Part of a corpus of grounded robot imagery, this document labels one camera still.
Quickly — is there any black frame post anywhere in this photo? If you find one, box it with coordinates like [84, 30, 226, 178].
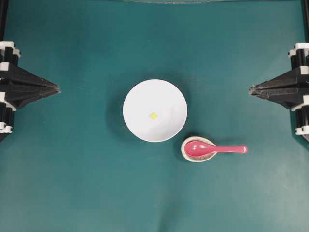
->
[0, 0, 9, 41]
[301, 0, 309, 43]

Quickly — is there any left black frame post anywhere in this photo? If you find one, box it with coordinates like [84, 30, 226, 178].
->
[0, 0, 9, 41]

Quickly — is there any right black frame post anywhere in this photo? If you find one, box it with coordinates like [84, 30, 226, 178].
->
[301, 0, 309, 43]

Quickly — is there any small speckled spoon rest dish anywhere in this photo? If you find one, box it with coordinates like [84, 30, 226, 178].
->
[181, 136, 217, 163]

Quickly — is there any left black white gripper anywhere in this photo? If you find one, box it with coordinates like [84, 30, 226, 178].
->
[0, 41, 59, 142]

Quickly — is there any white round bowl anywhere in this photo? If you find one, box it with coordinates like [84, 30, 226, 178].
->
[123, 79, 188, 143]

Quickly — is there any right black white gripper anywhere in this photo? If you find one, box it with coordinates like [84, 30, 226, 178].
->
[249, 43, 309, 141]

